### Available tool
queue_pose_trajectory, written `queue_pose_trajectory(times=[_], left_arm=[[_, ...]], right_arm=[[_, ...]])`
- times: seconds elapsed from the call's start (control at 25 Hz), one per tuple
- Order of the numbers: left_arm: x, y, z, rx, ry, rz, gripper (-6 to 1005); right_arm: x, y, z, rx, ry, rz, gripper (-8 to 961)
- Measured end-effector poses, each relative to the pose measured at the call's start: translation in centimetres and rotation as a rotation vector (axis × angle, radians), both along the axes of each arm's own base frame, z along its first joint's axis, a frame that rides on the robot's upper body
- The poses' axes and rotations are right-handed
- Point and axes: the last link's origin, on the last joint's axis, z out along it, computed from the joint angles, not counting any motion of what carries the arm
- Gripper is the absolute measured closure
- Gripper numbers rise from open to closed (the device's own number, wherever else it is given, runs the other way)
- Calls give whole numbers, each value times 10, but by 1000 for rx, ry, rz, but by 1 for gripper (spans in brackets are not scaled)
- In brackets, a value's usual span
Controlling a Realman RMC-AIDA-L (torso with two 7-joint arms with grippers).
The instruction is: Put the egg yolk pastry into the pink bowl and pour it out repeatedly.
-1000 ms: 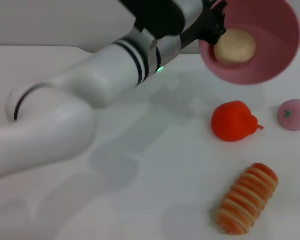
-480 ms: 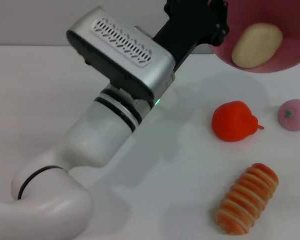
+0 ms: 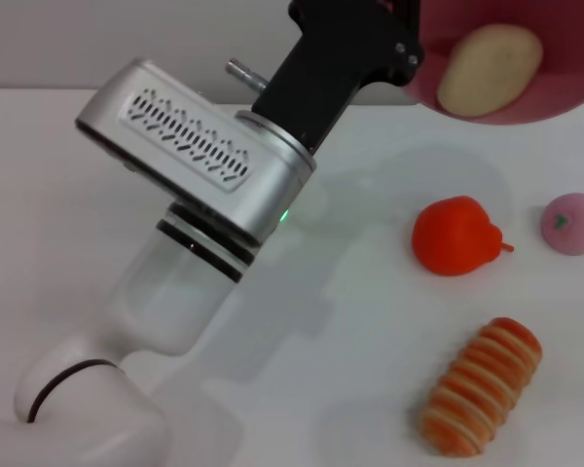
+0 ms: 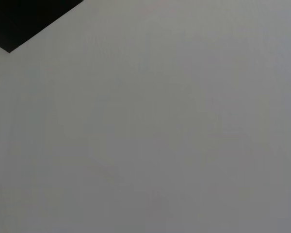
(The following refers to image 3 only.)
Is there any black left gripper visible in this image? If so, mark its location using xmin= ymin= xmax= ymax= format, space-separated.
xmin=249 ymin=0 xmax=427 ymax=153

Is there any beige toy potato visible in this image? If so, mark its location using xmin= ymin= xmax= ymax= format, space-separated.
xmin=435 ymin=23 xmax=545 ymax=119

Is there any pink bowl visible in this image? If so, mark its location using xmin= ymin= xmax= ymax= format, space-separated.
xmin=400 ymin=0 xmax=584 ymax=126

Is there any orange-red toy pepper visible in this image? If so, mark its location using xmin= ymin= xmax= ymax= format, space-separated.
xmin=411 ymin=195 xmax=517 ymax=278

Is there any pink peach toy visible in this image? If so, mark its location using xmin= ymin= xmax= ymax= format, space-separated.
xmin=539 ymin=192 xmax=584 ymax=257

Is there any orange striped bread roll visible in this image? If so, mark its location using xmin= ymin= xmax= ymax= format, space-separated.
xmin=419 ymin=316 xmax=544 ymax=459

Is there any grey left arm cable plug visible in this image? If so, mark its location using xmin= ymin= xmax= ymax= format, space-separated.
xmin=224 ymin=56 xmax=270 ymax=92

